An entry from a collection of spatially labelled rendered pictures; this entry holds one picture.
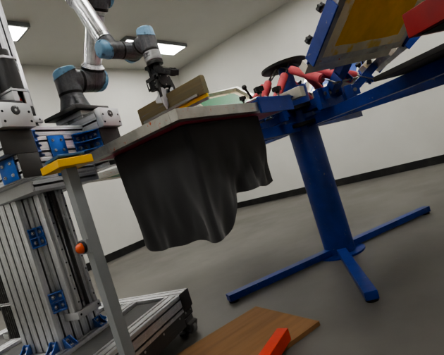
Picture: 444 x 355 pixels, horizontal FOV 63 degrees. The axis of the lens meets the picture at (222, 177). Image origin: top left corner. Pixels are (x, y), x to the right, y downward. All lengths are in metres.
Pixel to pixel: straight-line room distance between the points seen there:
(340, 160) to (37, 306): 4.96
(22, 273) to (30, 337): 0.30
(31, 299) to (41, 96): 4.27
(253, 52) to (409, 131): 2.81
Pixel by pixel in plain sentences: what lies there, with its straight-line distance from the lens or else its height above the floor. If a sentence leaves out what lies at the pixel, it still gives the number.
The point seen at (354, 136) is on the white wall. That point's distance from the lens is 5.86.
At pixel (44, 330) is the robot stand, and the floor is 0.33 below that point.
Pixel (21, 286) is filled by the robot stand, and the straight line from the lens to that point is 1.90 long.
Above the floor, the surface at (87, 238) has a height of 0.68.
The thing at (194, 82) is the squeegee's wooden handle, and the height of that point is 1.12.
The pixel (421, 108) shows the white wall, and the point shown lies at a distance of 5.64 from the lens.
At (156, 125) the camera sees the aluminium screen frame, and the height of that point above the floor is 0.97.
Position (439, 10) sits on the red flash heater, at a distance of 1.49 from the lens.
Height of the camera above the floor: 0.75
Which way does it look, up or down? 1 degrees down
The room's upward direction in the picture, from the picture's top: 17 degrees counter-clockwise
